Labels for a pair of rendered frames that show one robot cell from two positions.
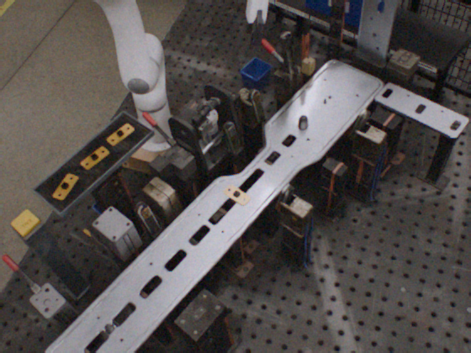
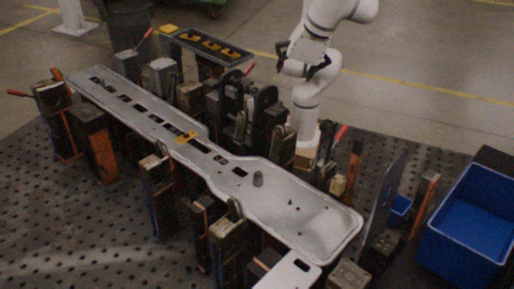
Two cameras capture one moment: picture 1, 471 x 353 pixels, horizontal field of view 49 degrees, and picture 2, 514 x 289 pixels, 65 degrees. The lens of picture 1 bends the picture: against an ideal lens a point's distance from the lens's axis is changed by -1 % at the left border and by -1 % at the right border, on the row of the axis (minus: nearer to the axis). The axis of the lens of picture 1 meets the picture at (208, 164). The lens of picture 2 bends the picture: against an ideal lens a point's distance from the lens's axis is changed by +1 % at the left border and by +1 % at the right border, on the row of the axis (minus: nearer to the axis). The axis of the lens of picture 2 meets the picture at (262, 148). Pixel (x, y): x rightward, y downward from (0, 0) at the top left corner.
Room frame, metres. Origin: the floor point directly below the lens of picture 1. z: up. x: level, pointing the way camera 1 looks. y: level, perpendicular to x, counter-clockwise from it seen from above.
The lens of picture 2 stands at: (0.91, -1.21, 1.86)
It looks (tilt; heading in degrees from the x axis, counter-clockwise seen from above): 39 degrees down; 79
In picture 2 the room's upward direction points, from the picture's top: 2 degrees clockwise
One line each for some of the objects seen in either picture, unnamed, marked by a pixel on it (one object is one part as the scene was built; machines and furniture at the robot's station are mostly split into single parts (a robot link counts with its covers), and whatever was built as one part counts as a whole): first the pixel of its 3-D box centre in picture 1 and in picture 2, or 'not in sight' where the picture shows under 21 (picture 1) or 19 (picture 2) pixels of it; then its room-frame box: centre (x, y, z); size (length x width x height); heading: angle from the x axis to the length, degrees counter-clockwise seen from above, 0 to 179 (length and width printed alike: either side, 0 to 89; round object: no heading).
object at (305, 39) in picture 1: (304, 76); (344, 204); (1.33, -0.41, 0.95); 0.03 x 0.01 x 0.50; 129
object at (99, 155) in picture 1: (94, 156); (211, 44); (0.97, 0.32, 1.17); 0.08 x 0.04 x 0.01; 125
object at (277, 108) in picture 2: (232, 134); (273, 156); (1.16, -0.10, 0.91); 0.07 x 0.05 x 0.42; 39
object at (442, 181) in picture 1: (441, 154); not in sight; (0.95, -0.78, 0.84); 0.11 x 0.06 x 0.29; 39
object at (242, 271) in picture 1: (225, 238); (176, 160); (0.80, 0.00, 0.84); 0.17 x 0.06 x 0.29; 39
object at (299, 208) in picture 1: (295, 233); (161, 197); (0.75, -0.22, 0.87); 0.12 x 0.09 x 0.35; 39
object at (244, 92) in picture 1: (250, 130); (283, 172); (1.18, -0.17, 0.88); 0.11 x 0.09 x 0.37; 39
